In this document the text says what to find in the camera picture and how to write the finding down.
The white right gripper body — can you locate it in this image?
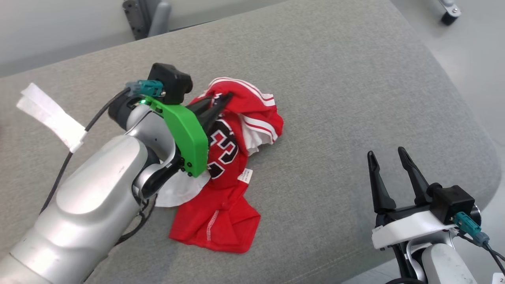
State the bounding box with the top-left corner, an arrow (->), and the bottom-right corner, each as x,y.
371,203 -> 458,253

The teal left camera connector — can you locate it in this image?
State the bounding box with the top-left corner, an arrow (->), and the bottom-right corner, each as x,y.
126,80 -> 163,97

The red basketball jersey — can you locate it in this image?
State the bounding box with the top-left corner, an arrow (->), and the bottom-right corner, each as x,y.
155,77 -> 284,254

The grey rounded tube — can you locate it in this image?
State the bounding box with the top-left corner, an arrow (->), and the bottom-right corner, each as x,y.
147,1 -> 172,38

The teal right camera connector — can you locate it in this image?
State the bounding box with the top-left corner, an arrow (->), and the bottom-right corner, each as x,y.
453,212 -> 490,247

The black left camera cable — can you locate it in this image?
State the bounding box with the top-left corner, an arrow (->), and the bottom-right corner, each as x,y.
39,88 -> 131,215

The dark metal bracket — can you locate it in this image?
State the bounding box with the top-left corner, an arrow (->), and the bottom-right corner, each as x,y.
122,0 -> 150,41

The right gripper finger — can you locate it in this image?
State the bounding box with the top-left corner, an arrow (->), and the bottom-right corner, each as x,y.
397,147 -> 432,206
367,151 -> 397,215

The teal camera connector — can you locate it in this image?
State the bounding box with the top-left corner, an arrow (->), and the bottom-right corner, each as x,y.
453,212 -> 490,247
126,80 -> 163,97

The grey fabric sofa cushion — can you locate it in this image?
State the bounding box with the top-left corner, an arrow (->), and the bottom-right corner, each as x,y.
0,0 -> 502,284

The thin black looped cable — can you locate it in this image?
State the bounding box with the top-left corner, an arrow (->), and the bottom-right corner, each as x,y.
114,193 -> 158,247

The black camera cable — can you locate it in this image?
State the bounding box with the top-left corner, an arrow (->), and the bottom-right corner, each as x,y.
483,241 -> 505,263
39,88 -> 131,215

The black right camera cable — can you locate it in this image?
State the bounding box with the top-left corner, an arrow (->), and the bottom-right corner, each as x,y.
483,241 -> 505,263

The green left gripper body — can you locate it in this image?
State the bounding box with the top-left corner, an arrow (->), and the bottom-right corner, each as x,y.
144,97 -> 209,178

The white tape strip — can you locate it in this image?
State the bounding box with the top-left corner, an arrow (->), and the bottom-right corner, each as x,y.
16,82 -> 87,153

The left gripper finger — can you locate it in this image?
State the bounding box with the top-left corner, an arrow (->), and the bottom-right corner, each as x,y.
188,96 -> 216,120
200,92 -> 234,133

